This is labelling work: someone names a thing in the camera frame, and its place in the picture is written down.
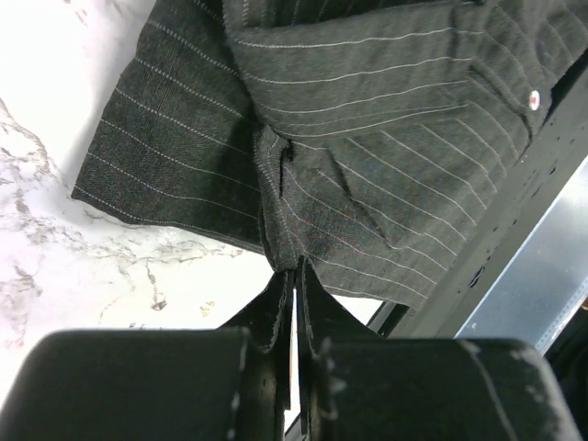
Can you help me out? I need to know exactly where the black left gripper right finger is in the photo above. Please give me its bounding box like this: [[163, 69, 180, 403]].
[[296, 259, 570, 440]]

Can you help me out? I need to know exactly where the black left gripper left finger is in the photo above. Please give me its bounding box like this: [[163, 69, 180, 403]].
[[1, 272, 291, 440]]

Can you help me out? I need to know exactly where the dark grey pinstripe shirt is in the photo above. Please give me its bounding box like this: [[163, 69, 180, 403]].
[[72, 1, 587, 309]]

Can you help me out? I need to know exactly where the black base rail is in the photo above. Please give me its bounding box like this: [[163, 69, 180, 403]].
[[284, 68, 588, 441]]

